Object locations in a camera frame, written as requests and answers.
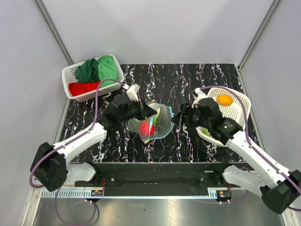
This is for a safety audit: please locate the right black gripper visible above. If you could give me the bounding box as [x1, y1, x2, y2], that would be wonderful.
[170, 102, 211, 129]

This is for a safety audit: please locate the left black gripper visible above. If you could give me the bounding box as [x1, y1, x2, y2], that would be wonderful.
[119, 97, 158, 123]

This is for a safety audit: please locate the clear zip top bag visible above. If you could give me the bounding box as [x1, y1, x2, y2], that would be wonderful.
[127, 102, 174, 143]

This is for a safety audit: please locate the fake orange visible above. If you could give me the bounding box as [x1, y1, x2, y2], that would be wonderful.
[217, 95, 233, 106]

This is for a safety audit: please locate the fake white cauliflower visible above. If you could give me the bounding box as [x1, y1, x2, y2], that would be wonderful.
[202, 128, 211, 137]

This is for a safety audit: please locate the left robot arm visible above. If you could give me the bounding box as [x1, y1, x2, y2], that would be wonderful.
[29, 95, 157, 192]

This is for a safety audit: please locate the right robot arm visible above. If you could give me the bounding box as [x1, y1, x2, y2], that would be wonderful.
[172, 97, 301, 214]

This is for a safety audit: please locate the fake green lettuce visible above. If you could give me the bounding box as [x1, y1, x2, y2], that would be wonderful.
[130, 107, 163, 128]

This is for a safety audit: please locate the fake red apple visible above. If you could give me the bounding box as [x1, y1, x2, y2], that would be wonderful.
[139, 121, 155, 136]

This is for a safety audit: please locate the white oval basket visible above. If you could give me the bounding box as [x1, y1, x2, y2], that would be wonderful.
[196, 87, 251, 147]

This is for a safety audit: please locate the light green cloth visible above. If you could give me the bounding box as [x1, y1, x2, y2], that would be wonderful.
[98, 55, 117, 88]

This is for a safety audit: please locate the dark green cloth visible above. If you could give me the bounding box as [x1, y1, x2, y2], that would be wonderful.
[74, 58, 100, 83]

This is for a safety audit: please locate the red cloth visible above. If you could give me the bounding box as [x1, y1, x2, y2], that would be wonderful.
[68, 81, 100, 97]

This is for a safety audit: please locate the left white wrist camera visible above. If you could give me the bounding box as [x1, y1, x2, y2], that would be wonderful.
[123, 84, 140, 102]

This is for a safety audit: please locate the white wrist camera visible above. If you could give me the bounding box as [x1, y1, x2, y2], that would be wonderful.
[192, 88, 207, 108]
[123, 84, 140, 102]

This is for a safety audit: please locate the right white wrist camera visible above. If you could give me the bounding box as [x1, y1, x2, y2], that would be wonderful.
[192, 88, 207, 108]

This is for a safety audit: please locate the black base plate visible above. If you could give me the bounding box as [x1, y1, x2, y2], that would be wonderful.
[75, 162, 231, 198]

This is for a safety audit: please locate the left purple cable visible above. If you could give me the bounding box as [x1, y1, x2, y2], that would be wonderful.
[29, 79, 129, 224]

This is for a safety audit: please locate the right aluminium frame post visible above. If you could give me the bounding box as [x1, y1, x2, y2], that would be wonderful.
[237, 0, 283, 71]

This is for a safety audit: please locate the aluminium frame post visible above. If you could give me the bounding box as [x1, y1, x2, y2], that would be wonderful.
[33, 0, 74, 65]
[237, 0, 283, 71]

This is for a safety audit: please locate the left aluminium frame post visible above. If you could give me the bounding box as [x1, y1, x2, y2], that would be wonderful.
[33, 0, 74, 65]

